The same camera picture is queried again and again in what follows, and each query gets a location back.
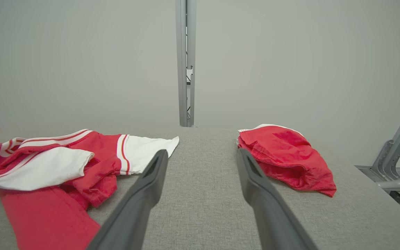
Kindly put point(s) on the red and white jersey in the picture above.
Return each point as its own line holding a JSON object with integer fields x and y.
{"x": 47, "y": 222}

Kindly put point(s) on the grey metal stand frame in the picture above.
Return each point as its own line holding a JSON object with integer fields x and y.
{"x": 394, "y": 156}

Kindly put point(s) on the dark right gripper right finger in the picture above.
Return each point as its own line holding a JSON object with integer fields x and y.
{"x": 273, "y": 218}

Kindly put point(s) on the grey metal post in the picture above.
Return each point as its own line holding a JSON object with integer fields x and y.
{"x": 182, "y": 62}

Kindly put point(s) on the red and white shorts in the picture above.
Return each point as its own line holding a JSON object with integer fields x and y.
{"x": 290, "y": 156}

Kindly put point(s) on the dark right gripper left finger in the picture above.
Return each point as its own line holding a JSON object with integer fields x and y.
{"x": 134, "y": 211}

